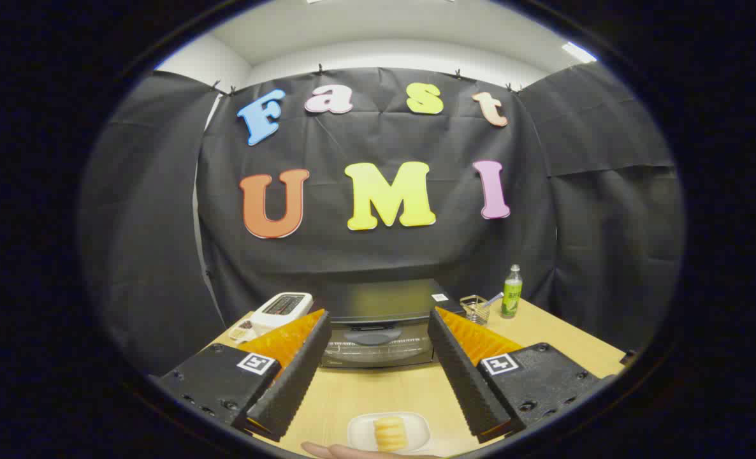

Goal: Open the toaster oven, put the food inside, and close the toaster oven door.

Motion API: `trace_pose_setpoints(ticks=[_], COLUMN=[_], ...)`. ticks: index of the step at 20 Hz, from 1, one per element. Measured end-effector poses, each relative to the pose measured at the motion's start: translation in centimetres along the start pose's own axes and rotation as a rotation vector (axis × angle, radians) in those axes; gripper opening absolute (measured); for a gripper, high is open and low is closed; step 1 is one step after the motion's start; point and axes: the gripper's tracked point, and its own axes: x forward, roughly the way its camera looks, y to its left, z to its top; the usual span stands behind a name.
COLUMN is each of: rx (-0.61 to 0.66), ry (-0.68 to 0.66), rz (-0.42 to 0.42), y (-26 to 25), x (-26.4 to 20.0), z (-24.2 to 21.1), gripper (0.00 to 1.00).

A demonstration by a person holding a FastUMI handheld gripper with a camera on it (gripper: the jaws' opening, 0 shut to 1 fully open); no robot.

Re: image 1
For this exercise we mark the white bread toaster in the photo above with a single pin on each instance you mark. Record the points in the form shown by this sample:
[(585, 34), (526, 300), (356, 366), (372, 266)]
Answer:
[(282, 306)]

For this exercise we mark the ridged yellow bread roll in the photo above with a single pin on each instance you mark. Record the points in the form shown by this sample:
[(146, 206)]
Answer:
[(391, 433)]

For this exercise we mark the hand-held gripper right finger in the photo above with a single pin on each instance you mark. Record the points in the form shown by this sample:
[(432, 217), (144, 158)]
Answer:
[(464, 382)]

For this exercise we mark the blue white toothbrush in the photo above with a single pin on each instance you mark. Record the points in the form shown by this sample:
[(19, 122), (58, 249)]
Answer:
[(494, 298)]

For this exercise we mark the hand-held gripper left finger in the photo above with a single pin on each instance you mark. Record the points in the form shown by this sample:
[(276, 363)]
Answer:
[(295, 382)]

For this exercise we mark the ceiling light panel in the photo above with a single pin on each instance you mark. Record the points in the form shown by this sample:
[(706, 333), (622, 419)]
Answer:
[(579, 52)]

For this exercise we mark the green drink bottle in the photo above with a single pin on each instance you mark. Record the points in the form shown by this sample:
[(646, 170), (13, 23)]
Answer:
[(512, 296)]

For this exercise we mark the black toaster oven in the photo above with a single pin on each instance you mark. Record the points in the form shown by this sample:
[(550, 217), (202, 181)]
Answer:
[(378, 299)]

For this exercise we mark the clear glass cup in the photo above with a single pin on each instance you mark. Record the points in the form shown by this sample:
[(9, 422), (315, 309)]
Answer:
[(475, 311)]

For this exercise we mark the white oval dish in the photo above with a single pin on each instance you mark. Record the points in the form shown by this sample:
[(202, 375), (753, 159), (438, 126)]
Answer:
[(359, 430)]

